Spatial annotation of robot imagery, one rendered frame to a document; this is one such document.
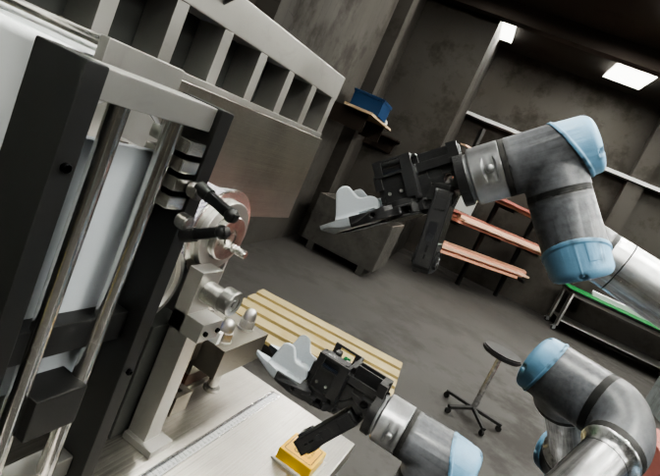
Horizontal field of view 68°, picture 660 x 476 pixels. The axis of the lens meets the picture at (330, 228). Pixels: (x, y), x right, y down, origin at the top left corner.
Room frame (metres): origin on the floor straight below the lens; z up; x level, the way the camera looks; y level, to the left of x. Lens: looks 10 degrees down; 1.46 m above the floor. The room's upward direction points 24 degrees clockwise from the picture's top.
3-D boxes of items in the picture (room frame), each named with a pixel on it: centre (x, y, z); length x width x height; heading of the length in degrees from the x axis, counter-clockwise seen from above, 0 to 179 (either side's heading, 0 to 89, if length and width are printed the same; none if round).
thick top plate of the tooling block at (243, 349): (0.97, 0.24, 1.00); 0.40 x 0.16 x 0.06; 70
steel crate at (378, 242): (6.66, -0.32, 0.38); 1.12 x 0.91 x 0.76; 77
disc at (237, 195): (0.75, 0.16, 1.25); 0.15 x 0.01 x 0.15; 160
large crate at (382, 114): (6.35, 0.16, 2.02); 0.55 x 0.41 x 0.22; 167
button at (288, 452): (0.82, -0.12, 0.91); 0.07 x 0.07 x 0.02; 70
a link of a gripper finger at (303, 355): (0.77, -0.04, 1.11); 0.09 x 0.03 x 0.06; 61
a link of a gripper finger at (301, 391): (0.71, -0.06, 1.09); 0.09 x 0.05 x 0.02; 79
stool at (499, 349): (3.48, -1.52, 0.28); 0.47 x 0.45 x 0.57; 64
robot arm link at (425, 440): (0.66, -0.27, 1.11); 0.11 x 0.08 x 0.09; 70
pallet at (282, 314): (3.32, -0.24, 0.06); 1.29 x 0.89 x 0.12; 76
